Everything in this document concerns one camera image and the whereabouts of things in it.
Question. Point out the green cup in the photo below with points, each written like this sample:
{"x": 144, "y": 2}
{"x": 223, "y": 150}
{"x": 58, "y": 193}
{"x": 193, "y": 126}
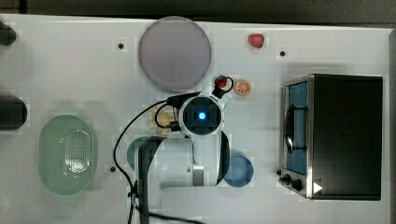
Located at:
{"x": 139, "y": 153}

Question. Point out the black cylinder at table edge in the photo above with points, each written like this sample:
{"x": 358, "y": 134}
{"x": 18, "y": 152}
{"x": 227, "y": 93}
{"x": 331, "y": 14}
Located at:
{"x": 7, "y": 35}

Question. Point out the green oval strainer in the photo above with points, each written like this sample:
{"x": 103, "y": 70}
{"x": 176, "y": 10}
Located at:
{"x": 66, "y": 155}

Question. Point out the peeled banana toy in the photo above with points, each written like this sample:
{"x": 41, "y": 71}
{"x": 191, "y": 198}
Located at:
{"x": 160, "y": 120}

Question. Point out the grey round plate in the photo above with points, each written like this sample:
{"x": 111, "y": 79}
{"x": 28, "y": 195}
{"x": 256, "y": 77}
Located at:
{"x": 174, "y": 53}

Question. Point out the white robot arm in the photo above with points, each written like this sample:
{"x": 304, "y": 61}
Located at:
{"x": 198, "y": 158}

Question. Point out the red strawberry toy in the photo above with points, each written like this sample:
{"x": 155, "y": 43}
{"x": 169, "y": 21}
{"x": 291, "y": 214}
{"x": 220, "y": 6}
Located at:
{"x": 221, "y": 81}

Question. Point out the red apple toy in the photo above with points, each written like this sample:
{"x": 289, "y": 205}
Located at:
{"x": 256, "y": 40}

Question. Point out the orange slice toy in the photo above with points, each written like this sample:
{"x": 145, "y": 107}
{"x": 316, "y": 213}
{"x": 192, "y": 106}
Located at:
{"x": 242, "y": 88}

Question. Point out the blue cup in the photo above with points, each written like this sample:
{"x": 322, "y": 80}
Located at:
{"x": 240, "y": 172}

